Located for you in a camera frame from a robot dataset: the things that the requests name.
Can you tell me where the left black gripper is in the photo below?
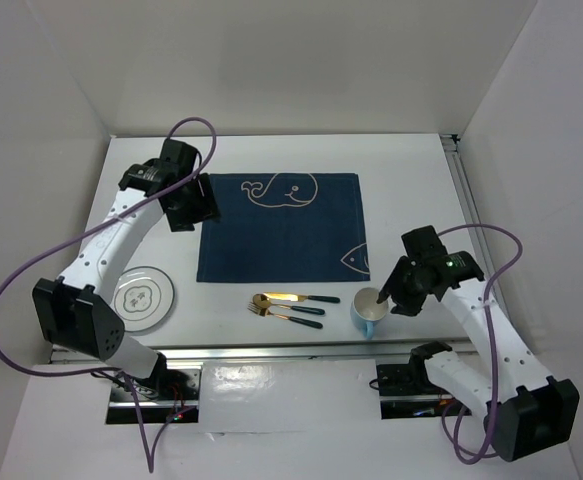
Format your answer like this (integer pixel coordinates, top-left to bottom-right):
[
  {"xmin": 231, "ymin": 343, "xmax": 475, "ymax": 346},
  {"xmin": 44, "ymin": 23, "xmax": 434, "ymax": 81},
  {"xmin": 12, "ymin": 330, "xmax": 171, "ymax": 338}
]
[{"xmin": 165, "ymin": 172, "xmax": 220, "ymax": 233}]

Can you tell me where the light blue mug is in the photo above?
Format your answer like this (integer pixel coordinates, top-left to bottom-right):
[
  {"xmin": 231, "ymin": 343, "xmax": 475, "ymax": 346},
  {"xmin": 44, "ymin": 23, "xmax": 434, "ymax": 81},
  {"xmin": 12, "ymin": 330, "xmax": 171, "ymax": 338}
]
[{"xmin": 350, "ymin": 287, "xmax": 389, "ymax": 340}]

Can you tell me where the navy blue whale placemat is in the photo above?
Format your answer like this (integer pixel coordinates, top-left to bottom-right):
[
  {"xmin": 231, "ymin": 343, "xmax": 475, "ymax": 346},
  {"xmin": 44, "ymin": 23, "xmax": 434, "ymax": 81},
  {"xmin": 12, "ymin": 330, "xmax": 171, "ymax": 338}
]
[{"xmin": 196, "ymin": 173, "xmax": 370, "ymax": 284}]

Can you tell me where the gold spoon green handle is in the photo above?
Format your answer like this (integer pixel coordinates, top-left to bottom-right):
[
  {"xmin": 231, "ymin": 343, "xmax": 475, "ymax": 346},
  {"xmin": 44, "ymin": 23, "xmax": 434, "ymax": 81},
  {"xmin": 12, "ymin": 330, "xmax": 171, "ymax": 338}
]
[{"xmin": 252, "ymin": 294, "xmax": 326, "ymax": 316}]

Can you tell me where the gold knife green handle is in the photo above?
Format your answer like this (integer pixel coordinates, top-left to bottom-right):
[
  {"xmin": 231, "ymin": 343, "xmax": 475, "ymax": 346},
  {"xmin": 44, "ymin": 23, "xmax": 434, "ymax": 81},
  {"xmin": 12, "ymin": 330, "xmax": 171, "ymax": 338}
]
[{"xmin": 263, "ymin": 292, "xmax": 341, "ymax": 304}]

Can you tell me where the white plate green rim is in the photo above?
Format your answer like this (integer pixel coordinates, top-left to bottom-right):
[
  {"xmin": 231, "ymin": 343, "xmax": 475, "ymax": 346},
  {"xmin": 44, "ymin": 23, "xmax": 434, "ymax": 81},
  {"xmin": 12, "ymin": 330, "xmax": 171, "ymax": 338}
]
[{"xmin": 110, "ymin": 266, "xmax": 176, "ymax": 334}]

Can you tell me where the gold fork green handle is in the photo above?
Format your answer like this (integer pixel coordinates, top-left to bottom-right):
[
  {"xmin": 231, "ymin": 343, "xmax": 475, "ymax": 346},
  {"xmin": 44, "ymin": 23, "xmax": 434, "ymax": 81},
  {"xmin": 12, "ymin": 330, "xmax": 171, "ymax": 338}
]
[{"xmin": 248, "ymin": 303, "xmax": 324, "ymax": 330}]

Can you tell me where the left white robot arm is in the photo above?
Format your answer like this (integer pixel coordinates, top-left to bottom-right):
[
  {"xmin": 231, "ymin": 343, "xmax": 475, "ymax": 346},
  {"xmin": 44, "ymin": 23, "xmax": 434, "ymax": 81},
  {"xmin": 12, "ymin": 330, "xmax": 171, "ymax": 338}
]
[{"xmin": 32, "ymin": 139, "xmax": 220, "ymax": 399}]

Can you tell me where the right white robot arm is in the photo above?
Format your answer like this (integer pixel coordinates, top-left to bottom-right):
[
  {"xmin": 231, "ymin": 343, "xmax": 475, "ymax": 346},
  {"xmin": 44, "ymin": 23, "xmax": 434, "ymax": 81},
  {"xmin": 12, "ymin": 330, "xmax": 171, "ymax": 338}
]
[{"xmin": 377, "ymin": 225, "xmax": 580, "ymax": 465}]

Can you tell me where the aluminium rail front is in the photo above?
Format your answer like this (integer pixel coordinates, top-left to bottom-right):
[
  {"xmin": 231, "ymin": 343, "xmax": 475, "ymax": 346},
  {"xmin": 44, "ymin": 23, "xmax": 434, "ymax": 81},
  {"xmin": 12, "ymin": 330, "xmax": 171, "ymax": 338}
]
[{"xmin": 157, "ymin": 340, "xmax": 428, "ymax": 361}]

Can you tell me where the aluminium rail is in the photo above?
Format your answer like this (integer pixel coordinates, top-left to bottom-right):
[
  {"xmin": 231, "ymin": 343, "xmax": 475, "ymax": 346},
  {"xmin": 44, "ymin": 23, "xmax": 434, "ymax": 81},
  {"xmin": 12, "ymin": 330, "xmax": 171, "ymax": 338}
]
[
  {"xmin": 157, "ymin": 340, "xmax": 428, "ymax": 361},
  {"xmin": 440, "ymin": 132, "xmax": 497, "ymax": 241}
]

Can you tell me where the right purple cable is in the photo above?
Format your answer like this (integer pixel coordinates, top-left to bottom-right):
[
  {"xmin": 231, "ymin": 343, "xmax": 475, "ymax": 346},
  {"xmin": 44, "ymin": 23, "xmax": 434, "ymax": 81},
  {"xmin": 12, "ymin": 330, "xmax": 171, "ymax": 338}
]
[{"xmin": 435, "ymin": 223, "xmax": 524, "ymax": 464}]

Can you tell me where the purple cable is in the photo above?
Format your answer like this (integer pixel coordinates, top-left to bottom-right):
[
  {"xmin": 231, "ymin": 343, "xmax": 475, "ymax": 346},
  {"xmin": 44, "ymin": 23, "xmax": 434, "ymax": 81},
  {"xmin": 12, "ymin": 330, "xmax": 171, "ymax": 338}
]
[
  {"xmin": 0, "ymin": 117, "xmax": 219, "ymax": 475},
  {"xmin": 435, "ymin": 223, "xmax": 524, "ymax": 464}
]

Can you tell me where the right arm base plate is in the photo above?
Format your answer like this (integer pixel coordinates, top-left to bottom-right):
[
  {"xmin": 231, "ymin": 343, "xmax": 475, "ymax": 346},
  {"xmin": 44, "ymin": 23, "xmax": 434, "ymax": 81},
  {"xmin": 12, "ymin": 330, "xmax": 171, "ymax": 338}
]
[{"xmin": 369, "ymin": 363, "xmax": 461, "ymax": 419}]

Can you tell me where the aluminium rail right side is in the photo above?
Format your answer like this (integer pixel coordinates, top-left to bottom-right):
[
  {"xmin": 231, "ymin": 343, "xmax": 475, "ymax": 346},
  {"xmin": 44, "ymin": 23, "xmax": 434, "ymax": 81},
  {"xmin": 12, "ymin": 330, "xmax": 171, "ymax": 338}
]
[{"xmin": 440, "ymin": 132, "xmax": 497, "ymax": 241}]

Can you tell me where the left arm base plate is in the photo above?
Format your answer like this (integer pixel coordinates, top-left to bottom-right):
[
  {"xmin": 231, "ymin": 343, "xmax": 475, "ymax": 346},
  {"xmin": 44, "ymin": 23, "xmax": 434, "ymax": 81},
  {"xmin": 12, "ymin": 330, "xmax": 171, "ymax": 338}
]
[{"xmin": 105, "ymin": 365, "xmax": 202, "ymax": 425}]

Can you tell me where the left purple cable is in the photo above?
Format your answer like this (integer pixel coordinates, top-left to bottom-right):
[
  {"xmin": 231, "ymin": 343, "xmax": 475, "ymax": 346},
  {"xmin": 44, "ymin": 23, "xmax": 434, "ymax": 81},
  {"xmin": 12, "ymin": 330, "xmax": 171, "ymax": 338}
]
[{"xmin": 0, "ymin": 117, "xmax": 219, "ymax": 475}]

